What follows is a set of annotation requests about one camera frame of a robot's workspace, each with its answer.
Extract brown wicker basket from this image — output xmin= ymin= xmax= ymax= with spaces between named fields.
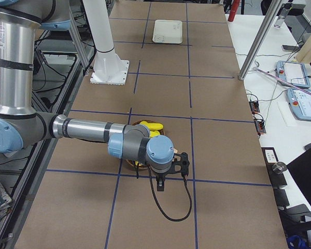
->
xmin=126 ymin=119 xmax=165 ymax=170

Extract white rectangular tray plate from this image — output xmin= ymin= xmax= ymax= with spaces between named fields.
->
xmin=152 ymin=20 xmax=183 ymax=44

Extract yellow banana top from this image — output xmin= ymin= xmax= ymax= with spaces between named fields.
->
xmin=134 ymin=120 xmax=164 ymax=131

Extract black phone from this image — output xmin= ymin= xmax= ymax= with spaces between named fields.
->
xmin=281 ymin=45 xmax=301 ymax=52

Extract upper orange black connector box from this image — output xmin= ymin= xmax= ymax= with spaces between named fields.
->
xmin=249 ymin=100 xmax=260 ymax=114

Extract yellow banana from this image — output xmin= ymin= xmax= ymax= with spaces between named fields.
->
xmin=134 ymin=120 xmax=164 ymax=131
xmin=150 ymin=131 xmax=161 ymax=137

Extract clear water bottle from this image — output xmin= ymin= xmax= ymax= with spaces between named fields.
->
xmin=274 ymin=2 xmax=292 ymax=28

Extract small metal cylinder weight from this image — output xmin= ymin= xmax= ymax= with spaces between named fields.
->
xmin=272 ymin=161 xmax=287 ymax=175

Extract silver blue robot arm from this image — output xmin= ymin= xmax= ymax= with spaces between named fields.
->
xmin=0 ymin=1 xmax=189 ymax=191

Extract orange black connector box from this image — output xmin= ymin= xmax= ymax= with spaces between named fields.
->
xmin=254 ymin=118 xmax=266 ymax=135
xmin=249 ymin=100 xmax=260 ymax=114

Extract lower teach pendant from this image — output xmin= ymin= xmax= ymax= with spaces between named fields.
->
xmin=287 ymin=88 xmax=311 ymax=121

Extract white column pedestal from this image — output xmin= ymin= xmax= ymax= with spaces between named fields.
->
xmin=83 ymin=0 xmax=130 ymax=85

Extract lower orange black connector box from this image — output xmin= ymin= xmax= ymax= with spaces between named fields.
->
xmin=254 ymin=118 xmax=266 ymax=135

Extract aluminium frame post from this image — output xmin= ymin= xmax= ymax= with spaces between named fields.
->
xmin=238 ymin=0 xmax=282 ymax=80

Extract upper teach pendant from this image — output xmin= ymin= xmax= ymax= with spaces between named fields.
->
xmin=276 ymin=61 xmax=310 ymax=89

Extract teach pendant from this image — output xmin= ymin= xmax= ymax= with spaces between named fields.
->
xmin=276 ymin=61 xmax=310 ymax=89
xmin=287 ymin=88 xmax=311 ymax=121

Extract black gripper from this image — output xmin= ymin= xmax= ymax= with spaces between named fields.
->
xmin=156 ymin=153 xmax=190 ymax=191

